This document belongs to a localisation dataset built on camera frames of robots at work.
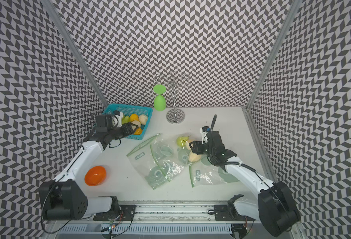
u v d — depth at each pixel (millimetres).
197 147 722
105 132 631
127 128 736
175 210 740
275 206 398
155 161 805
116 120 693
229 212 643
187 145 912
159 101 897
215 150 630
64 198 397
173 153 932
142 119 1052
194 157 875
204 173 847
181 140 911
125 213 721
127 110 1198
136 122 1048
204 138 751
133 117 1071
